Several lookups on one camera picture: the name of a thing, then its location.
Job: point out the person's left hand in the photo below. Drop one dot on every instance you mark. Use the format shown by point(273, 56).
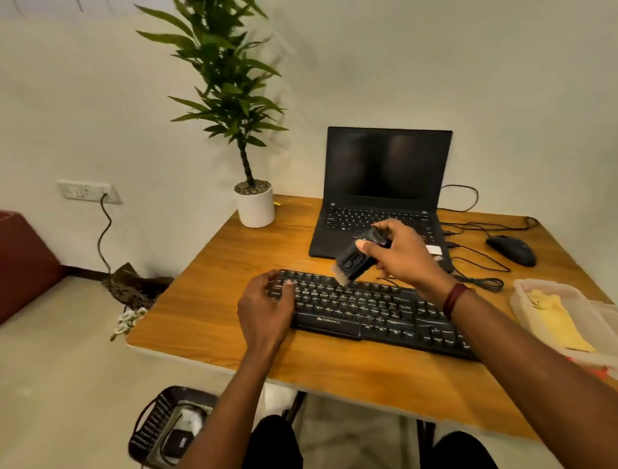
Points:
point(265, 314)

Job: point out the person's right hand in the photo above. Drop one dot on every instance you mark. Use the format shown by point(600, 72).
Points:
point(405, 256)

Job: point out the black cleaning brush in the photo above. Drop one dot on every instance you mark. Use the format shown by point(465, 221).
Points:
point(352, 263)

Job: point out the black keyboard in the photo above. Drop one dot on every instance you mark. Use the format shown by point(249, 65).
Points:
point(367, 309)

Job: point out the clear plastic container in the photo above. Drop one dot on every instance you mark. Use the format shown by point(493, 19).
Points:
point(521, 309)

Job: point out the yellow cloth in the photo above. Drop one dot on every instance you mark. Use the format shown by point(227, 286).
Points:
point(555, 319)

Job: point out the clear lid with orange clips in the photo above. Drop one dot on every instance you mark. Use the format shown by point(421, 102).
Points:
point(609, 319)

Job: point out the person's right forearm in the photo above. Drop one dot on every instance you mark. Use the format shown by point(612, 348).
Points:
point(541, 372)

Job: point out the person's left forearm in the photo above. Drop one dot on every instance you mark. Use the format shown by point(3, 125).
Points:
point(227, 420)

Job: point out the person's black trousers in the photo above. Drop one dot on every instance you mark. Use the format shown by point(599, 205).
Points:
point(273, 444)

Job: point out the red wrist band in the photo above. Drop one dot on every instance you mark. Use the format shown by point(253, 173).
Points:
point(454, 299)

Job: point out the black laptop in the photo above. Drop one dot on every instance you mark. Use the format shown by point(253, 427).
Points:
point(386, 164)

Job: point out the black table leg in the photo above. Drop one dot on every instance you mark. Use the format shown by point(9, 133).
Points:
point(425, 444)
point(293, 408)

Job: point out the black computer mouse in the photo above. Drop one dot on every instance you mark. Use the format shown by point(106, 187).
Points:
point(512, 250)

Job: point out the white plant pot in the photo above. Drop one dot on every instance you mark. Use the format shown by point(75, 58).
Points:
point(255, 208)

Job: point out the brown patterned bag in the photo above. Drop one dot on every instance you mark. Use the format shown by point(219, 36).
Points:
point(130, 290)

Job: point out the white flower bunch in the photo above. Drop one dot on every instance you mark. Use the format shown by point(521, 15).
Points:
point(126, 319)

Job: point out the black power adapter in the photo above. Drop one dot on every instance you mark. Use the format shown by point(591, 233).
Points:
point(178, 443)

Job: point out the black woven basket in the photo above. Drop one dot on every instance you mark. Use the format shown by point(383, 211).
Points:
point(149, 420)

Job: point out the green leafy plant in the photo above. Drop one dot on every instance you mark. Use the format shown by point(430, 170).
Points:
point(227, 72)

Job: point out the dark brown cabinet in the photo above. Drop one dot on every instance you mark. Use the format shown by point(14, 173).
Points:
point(24, 266)

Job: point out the white wall socket panel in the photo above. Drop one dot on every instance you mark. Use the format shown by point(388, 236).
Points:
point(82, 191)

